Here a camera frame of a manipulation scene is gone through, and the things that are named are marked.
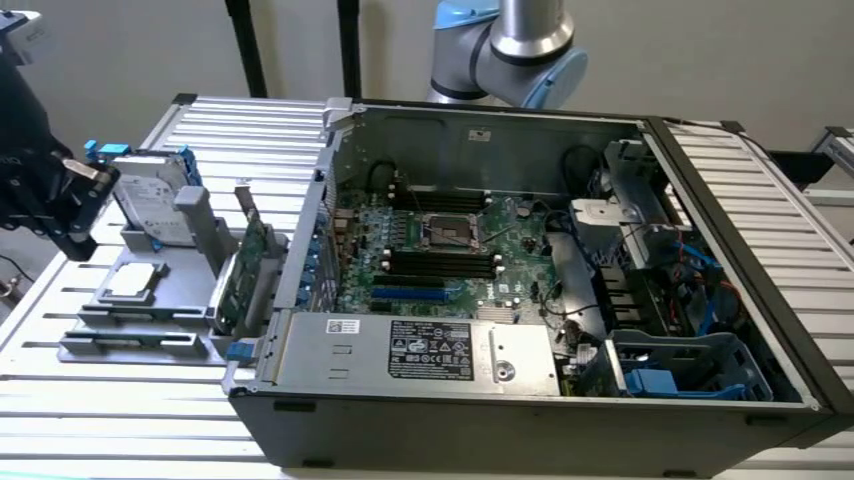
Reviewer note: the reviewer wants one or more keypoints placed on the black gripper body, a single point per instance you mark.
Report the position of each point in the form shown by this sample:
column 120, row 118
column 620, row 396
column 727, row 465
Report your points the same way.
column 26, row 130

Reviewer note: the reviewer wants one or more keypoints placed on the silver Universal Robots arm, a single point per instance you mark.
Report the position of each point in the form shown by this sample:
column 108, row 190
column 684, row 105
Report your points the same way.
column 513, row 30

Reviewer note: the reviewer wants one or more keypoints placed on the black short expansion slot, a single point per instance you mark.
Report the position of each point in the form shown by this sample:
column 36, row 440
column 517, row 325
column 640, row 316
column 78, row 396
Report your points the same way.
column 385, row 306

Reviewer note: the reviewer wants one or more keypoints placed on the black long expansion slot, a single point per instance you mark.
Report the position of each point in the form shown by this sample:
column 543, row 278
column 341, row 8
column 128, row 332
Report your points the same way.
column 408, row 281

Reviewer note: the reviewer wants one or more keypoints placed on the blue expansion slot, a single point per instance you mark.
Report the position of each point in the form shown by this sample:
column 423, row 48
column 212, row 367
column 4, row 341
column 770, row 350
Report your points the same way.
column 408, row 295

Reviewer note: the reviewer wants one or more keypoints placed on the black RAM slot bank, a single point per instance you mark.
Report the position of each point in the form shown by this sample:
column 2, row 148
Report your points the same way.
column 440, row 200
column 443, row 264

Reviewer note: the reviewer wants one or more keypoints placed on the silver CPU chip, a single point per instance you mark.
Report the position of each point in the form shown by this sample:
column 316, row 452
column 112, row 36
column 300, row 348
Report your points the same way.
column 136, row 279

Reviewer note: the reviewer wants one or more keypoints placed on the grey parts rack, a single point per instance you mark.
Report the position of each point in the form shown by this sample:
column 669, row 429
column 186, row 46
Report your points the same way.
column 166, row 280

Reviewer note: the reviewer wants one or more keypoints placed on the green graphics card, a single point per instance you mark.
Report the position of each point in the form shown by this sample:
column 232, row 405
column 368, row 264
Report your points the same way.
column 246, row 270

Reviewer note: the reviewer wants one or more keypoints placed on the blue case latch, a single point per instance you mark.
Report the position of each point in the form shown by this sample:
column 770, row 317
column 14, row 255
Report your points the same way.
column 241, row 350

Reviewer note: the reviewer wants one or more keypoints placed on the black stand pole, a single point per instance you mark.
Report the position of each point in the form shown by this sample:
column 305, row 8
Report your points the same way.
column 348, row 47
column 248, row 47

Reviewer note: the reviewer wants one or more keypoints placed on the silver power supply unit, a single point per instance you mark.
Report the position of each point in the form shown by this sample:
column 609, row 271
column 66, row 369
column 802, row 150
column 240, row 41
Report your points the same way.
column 400, row 350

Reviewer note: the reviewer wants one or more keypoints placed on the CPU socket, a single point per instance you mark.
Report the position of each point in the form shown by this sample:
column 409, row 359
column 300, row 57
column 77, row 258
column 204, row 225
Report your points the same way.
column 445, row 231

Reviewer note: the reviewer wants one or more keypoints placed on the white case sticker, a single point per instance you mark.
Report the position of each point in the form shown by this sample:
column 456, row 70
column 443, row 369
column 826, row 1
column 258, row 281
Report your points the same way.
column 479, row 135

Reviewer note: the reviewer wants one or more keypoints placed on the silver chipset heat sink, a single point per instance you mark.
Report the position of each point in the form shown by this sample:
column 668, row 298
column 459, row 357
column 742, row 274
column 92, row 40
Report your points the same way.
column 499, row 314

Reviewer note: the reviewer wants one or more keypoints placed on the green motherboard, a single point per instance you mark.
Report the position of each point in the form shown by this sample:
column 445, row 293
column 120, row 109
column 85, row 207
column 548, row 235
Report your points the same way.
column 513, row 280

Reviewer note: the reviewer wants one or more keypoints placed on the grey metal divider plate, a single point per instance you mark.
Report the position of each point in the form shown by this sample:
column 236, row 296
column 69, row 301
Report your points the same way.
column 573, row 285

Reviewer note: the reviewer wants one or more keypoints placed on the black open PC case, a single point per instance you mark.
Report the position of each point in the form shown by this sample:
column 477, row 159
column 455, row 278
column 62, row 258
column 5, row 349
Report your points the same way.
column 507, row 430

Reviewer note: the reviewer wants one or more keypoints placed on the silver metal drive cage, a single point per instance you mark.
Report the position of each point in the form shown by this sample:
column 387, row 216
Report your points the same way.
column 627, row 200

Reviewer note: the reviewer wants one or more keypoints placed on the black fan shroud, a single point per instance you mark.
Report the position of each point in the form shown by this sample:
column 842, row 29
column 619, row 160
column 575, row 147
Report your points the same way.
column 629, row 300

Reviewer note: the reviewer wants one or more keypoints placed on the blue plastic disk bay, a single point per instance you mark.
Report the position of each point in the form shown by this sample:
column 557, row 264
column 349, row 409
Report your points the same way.
column 673, row 365

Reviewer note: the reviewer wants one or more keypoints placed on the silver hard disk blue bracket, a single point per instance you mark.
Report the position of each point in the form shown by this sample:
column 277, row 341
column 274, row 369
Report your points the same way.
column 149, row 200

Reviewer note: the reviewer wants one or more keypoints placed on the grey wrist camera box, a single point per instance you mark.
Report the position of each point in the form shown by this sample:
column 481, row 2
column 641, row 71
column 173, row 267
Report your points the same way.
column 22, row 35

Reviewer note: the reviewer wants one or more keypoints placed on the aluminium side table frame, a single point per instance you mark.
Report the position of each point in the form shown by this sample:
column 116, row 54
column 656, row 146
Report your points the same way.
column 832, row 160

